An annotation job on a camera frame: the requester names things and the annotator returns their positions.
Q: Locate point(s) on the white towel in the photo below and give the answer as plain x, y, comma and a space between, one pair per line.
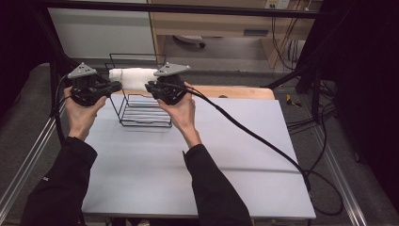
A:
135, 78

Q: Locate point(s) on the light wooden desk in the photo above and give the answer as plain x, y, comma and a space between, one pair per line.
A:
219, 23

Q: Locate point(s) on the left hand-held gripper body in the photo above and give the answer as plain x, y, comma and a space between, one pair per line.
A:
84, 91

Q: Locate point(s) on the person's left hand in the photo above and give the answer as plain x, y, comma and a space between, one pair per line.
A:
81, 119

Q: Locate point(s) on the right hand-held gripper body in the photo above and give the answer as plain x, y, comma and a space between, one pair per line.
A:
171, 89

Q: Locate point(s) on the aluminium floor rail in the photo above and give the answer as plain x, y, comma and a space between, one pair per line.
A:
28, 160
342, 179

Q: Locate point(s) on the yellow black floor tape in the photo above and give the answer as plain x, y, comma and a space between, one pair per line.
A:
293, 101

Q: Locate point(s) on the wooden table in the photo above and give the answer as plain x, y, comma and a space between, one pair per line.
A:
238, 91

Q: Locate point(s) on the white wall socket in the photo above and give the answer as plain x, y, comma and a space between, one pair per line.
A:
277, 3

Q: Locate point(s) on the light grey table mat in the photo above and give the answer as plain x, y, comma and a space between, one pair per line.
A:
251, 182

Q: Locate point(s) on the white office chair base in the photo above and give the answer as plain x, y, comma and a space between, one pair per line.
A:
188, 39

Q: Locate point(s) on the white panel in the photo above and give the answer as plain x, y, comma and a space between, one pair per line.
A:
100, 34

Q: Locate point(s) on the black metal frame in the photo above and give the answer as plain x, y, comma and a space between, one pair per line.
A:
175, 8

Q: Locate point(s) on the person's right hand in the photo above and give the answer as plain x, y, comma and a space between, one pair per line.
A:
183, 116

